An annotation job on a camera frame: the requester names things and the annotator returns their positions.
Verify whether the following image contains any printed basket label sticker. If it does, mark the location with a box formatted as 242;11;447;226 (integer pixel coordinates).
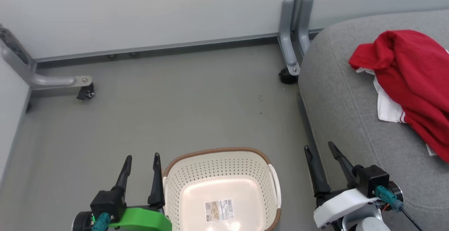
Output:
205;199;235;222

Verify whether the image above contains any grey metal partition leg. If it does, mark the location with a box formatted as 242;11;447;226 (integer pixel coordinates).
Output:
277;0;314;77
0;24;93;98

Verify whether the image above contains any black castor wheel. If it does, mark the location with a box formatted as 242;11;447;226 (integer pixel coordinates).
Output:
76;83;95;101

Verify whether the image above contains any grey fabric sofa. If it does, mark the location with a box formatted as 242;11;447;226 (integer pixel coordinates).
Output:
298;9;449;231

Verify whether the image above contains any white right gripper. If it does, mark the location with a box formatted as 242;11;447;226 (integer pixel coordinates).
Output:
304;141;380;230

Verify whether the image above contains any red garment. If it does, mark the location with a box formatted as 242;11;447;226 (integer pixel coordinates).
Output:
348;30;449;164

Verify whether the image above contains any teal cable connector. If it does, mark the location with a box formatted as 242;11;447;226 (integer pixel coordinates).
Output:
92;212;111;231
374;185;404;211

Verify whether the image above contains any cream perforated laundry basket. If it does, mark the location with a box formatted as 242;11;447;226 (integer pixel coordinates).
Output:
162;147;282;231

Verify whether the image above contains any grey partition base rail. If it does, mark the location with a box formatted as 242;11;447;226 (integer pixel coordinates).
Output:
34;28;324;64

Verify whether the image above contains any white garment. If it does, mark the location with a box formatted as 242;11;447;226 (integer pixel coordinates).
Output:
356;67;437;156

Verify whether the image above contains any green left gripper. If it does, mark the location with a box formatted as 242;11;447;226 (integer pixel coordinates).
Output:
108;152;173;231

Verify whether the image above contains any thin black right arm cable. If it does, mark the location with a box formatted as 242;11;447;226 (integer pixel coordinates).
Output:
400;208;425;231

